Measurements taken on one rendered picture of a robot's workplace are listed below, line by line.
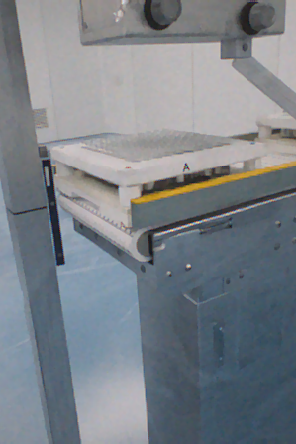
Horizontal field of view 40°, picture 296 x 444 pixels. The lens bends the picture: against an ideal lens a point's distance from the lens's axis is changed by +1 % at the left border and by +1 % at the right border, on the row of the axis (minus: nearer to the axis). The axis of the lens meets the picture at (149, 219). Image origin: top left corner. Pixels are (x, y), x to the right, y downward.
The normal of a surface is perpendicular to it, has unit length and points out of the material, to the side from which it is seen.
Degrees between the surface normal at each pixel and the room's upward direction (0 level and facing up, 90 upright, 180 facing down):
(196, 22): 90
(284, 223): 90
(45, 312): 90
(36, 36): 90
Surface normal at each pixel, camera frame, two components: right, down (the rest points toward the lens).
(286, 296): 0.53, 0.26
